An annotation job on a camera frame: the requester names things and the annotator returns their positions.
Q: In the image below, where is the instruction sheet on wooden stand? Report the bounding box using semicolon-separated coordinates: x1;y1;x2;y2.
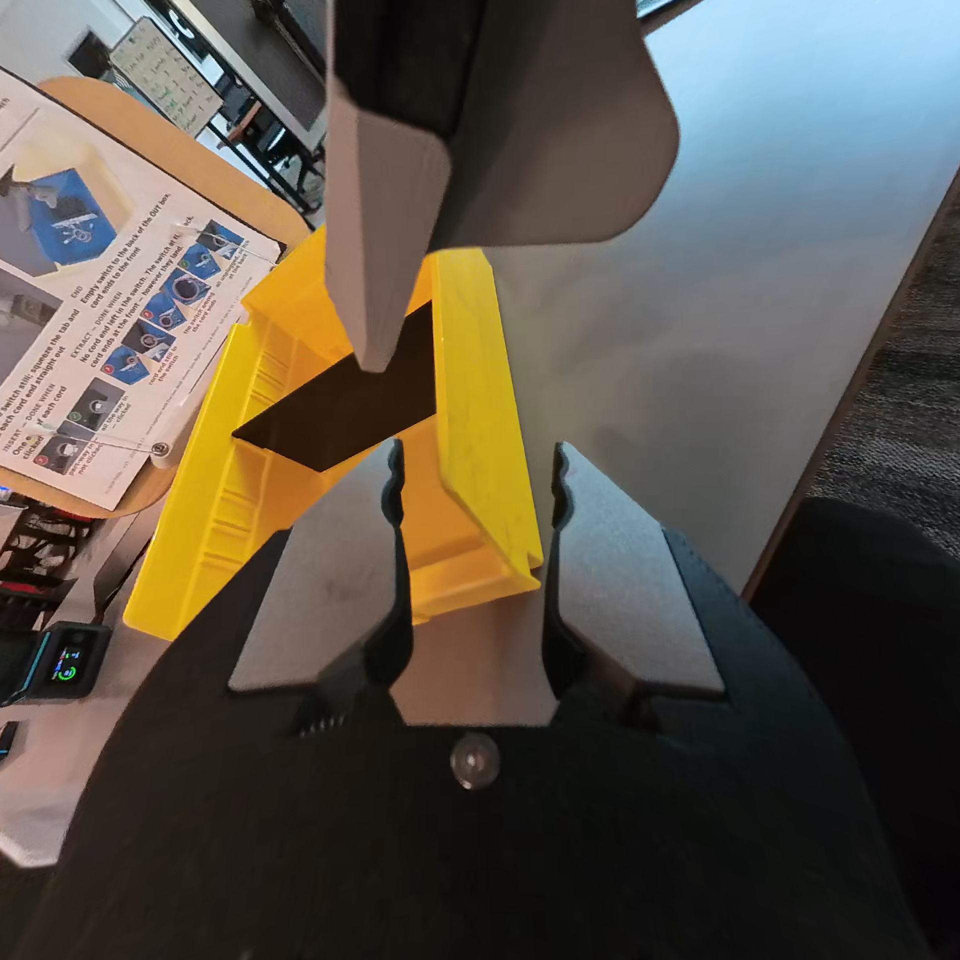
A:
0;75;312;520

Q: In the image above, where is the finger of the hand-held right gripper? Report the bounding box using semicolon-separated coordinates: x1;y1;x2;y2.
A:
438;0;681;251
324;0;468;374

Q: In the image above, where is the whiteboard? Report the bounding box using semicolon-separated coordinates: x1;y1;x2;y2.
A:
108;16;226;140

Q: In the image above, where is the small black screen device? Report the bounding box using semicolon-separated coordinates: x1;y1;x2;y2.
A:
0;621;114;706

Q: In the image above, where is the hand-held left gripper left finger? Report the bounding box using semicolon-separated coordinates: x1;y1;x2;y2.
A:
227;437;416;702

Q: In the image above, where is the yellow plastic bin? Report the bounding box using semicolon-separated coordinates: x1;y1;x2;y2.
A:
123;223;545;643

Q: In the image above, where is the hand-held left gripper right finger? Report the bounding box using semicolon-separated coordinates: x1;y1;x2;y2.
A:
541;441;727;706

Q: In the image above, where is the person's leg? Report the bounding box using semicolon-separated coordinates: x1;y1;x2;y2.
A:
750;496;960;960

